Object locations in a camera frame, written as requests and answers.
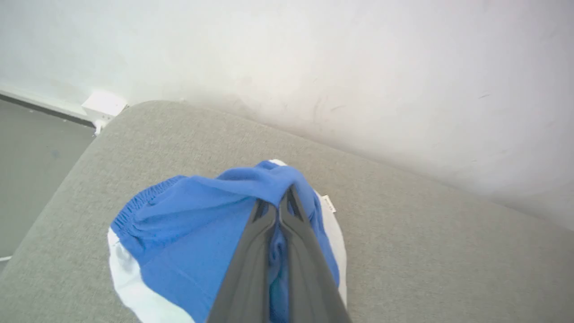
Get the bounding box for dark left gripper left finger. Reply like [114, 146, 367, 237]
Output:
[206, 199, 277, 323]

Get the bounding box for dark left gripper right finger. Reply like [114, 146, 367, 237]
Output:
[279, 185, 352, 323]

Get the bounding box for blue and white shorts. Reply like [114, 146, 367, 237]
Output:
[108, 159, 348, 323]

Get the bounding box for white baseboard strip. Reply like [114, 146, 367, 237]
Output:
[0, 83, 97, 128]

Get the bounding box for white wall box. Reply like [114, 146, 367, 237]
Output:
[81, 91, 129, 135]

